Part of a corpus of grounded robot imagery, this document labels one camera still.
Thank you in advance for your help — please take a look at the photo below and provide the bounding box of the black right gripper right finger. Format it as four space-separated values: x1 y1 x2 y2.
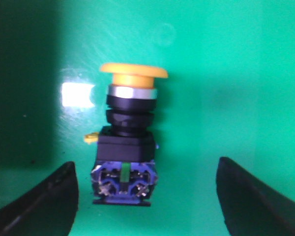
216 157 295 236

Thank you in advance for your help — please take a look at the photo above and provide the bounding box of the yellow mushroom push button switch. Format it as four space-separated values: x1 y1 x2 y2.
84 63 168 207

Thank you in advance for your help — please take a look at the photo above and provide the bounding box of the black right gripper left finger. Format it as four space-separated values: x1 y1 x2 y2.
0 161 79 236

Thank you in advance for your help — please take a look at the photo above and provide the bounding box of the green conveyor belt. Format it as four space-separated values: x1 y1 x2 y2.
0 0 295 236

